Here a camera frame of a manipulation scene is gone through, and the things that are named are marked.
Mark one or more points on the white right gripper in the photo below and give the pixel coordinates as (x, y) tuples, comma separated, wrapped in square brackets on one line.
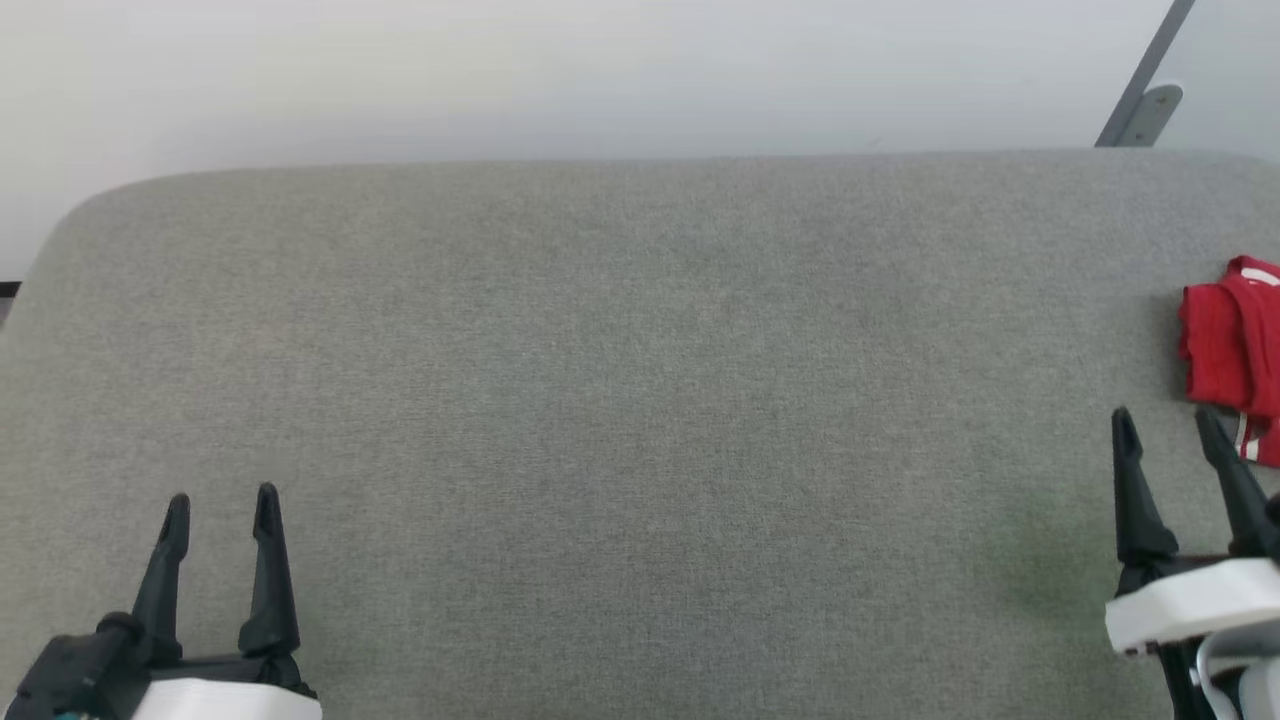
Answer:
[(1195, 600)]

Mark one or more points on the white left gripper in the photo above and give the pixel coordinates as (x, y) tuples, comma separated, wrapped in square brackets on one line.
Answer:
[(230, 695)]

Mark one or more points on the red basketball jersey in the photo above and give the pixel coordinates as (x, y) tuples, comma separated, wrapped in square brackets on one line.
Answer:
[(1235, 340)]

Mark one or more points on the grey fabric panel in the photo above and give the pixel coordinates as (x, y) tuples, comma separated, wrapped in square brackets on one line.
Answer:
[(600, 420)]

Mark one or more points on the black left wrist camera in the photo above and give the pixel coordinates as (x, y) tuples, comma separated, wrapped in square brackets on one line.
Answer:
[(70, 670)]

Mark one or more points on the black frame on floor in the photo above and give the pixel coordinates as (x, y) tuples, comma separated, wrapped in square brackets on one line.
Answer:
[(8, 300)]

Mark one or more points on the grey metal bar with bracket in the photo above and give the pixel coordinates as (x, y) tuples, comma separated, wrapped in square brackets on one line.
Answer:
[(1145, 90)]

